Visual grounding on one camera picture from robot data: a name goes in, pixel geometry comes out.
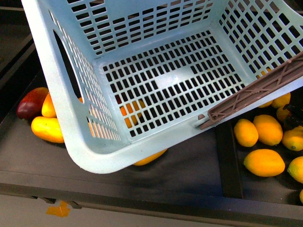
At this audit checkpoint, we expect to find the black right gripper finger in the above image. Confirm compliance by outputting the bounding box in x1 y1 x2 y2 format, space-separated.
283 104 303 130

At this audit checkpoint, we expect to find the yellow lemon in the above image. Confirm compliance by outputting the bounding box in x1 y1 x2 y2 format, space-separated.
287 156 303 183
299 190 303 204
253 114 283 146
243 149 285 177
234 119 258 148
276 106 290 122
271 93 291 109
281 126 303 151
258 100 273 108

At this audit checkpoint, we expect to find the brown basket handle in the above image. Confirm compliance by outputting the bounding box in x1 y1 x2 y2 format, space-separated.
194 52 303 130

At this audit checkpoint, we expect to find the light blue plastic basket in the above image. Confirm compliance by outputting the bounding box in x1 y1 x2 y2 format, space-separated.
22 0 303 174

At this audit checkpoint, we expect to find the red yellow mango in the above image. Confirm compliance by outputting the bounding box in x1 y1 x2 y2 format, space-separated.
16 87 49 120

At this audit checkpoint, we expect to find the black tray divider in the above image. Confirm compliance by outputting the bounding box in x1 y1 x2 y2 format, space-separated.
215 122 244 199

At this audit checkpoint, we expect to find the black lower fruit tray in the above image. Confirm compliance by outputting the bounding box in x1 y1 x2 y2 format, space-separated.
0 7 303 227

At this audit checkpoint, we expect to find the orange floor tape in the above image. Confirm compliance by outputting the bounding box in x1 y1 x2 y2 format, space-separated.
46 201 71 218

